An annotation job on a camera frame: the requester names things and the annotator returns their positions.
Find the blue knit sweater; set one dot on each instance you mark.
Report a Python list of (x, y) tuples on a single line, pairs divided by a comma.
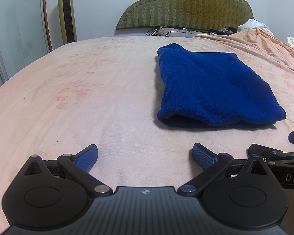
[(213, 89)]

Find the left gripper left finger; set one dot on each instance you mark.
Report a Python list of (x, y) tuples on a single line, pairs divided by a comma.
[(76, 168)]

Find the beige patterned pillow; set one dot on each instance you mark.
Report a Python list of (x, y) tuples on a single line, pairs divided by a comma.
[(173, 32)]

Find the gold tower fan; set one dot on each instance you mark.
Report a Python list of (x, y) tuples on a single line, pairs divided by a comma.
[(67, 21)]

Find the white floral wardrobe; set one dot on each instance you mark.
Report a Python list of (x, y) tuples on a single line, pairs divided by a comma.
[(23, 37)]

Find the orange blanket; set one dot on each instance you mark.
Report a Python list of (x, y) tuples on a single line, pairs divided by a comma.
[(259, 43)]

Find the dark clothes on pillow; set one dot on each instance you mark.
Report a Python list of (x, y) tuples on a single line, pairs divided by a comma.
[(226, 31)]

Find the pink bed sheet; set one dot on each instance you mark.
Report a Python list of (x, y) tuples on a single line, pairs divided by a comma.
[(107, 92)]

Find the white crumpled bedding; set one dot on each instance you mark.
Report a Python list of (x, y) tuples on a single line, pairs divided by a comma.
[(251, 24)]

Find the olive padded headboard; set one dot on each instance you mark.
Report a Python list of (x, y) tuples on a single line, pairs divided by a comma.
[(190, 14)]

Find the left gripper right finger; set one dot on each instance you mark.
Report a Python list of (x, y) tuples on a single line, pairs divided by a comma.
[(212, 165)]

